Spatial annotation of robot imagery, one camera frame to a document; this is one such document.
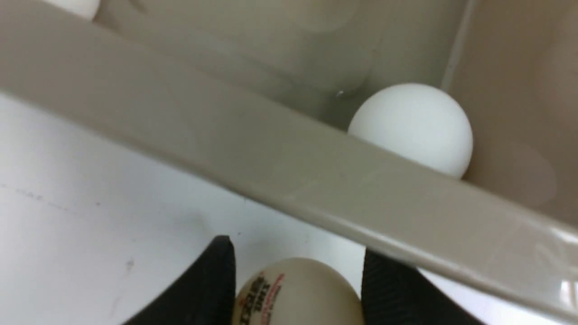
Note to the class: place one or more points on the white ball with black mark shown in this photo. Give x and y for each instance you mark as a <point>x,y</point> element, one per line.
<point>86,9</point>

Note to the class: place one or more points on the white ping-pong ball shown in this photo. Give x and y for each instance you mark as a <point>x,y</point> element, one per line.
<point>420,123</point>

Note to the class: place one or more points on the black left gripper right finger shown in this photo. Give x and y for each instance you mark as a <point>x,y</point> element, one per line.
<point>393,293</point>

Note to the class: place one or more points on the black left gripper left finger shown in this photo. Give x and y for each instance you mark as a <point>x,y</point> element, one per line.
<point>203,295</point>

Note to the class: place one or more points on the tan plastic bin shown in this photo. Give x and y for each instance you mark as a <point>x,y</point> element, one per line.
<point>130,140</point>

